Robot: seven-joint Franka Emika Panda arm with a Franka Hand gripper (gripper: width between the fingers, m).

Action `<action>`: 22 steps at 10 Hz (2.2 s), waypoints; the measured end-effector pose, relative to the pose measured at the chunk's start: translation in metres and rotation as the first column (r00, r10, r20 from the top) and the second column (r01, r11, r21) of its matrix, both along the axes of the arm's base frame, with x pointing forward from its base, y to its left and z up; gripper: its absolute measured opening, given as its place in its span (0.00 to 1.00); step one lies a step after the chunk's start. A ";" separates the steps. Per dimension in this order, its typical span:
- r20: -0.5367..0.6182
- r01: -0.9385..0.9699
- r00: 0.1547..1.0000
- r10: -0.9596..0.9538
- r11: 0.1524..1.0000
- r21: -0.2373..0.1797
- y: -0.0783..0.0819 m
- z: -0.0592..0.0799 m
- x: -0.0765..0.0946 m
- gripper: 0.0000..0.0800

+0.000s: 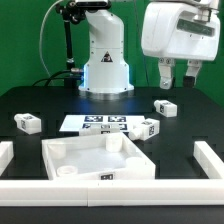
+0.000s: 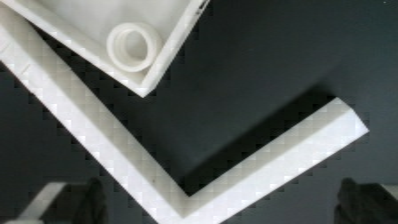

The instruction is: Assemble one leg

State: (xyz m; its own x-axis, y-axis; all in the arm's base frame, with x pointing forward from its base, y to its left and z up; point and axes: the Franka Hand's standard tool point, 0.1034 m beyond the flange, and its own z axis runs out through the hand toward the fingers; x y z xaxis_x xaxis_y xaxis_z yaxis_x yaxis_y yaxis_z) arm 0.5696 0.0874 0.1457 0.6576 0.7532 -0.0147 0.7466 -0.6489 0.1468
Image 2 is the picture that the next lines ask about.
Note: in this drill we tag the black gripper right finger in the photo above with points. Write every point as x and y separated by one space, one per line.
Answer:
366 203

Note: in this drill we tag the white square tabletop tray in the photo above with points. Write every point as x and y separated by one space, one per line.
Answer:
125 33

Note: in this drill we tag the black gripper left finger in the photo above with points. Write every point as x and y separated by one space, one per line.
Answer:
68 204

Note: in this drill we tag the white U-shaped obstacle fence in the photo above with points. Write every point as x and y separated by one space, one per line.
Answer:
201 148

